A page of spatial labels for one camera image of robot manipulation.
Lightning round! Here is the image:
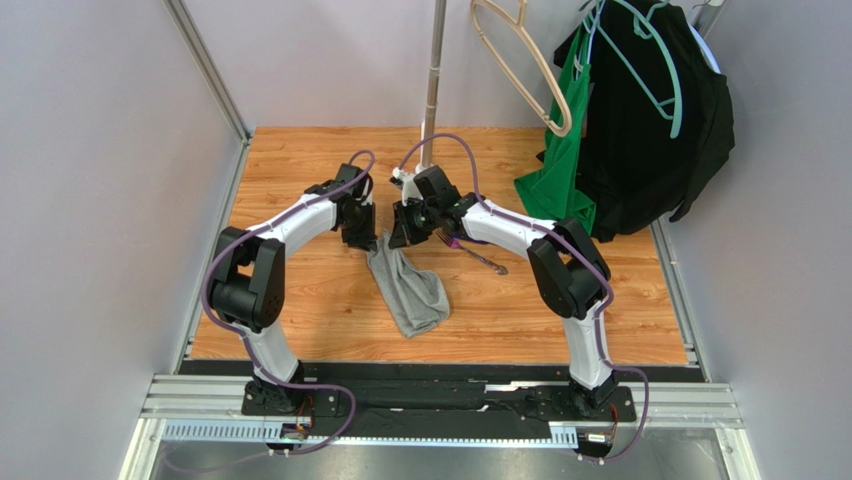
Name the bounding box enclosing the grey cloth napkin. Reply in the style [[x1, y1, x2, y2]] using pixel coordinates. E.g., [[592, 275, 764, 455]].
[[367, 230, 451, 339]]

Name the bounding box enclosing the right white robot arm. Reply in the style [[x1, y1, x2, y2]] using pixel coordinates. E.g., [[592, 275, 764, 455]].
[[389, 166, 617, 408]]

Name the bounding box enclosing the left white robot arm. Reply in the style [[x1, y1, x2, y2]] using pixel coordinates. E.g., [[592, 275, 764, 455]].
[[201, 164, 377, 408]]

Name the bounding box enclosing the green shirt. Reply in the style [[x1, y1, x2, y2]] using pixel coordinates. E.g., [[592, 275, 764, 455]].
[[514, 29, 596, 232]]

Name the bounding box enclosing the beige clothes hanger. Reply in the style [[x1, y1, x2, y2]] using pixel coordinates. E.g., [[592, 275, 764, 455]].
[[469, 0, 574, 138]]

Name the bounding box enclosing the metal stand pole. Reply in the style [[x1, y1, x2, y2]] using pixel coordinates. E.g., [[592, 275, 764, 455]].
[[418, 0, 448, 170]]

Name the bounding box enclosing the black shirt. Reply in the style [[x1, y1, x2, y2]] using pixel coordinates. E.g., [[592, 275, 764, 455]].
[[553, 1, 735, 242]]

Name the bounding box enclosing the teal clothes hanger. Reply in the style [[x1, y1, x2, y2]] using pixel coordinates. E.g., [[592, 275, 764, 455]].
[[581, 1, 685, 140]]

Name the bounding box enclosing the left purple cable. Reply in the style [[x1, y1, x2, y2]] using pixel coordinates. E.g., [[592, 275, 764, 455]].
[[200, 149, 358, 457]]

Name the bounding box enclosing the purple cable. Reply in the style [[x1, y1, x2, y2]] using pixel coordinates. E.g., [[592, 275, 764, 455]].
[[395, 132, 651, 464], [200, 149, 358, 457]]

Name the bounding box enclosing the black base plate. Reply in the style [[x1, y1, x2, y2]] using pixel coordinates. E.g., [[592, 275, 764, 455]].
[[178, 360, 642, 440]]

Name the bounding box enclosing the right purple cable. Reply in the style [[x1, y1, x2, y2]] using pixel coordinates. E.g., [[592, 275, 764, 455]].
[[395, 132, 651, 464]]

